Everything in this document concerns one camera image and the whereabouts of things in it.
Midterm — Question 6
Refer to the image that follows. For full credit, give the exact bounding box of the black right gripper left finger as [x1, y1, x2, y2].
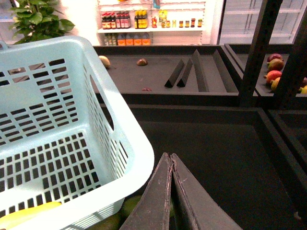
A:
[120, 153, 172, 230]

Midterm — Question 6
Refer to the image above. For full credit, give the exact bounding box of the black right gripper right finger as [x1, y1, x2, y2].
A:
[170, 154, 242, 230]

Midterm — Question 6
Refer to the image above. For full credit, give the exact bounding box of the light blue plastic basket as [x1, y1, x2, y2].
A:
[0, 36, 154, 230]

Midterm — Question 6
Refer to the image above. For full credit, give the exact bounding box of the yellow mango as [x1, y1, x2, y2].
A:
[0, 201, 62, 230]

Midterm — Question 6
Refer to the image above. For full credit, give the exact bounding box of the green avocado pile one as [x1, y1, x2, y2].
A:
[120, 195, 142, 219]

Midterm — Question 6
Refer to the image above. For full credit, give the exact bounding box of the green avocado pile two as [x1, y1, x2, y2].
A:
[88, 213, 121, 230]

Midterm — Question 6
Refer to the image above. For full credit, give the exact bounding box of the white bottle shelf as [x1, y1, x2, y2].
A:
[97, 0, 206, 46]

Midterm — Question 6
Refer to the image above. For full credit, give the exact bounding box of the glass door refrigerator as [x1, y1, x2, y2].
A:
[218, 0, 307, 45]

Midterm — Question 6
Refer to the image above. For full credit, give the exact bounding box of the green potted plant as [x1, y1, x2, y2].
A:
[10, 0, 75, 44]

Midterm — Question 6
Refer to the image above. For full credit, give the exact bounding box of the black shelf post left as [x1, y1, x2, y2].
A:
[238, 0, 283, 107]

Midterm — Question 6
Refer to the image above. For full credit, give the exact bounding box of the black shelf post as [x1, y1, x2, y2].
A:
[273, 13, 307, 109]
[238, 0, 283, 107]

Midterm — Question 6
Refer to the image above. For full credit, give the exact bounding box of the black shelf post right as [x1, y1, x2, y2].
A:
[273, 13, 307, 109]

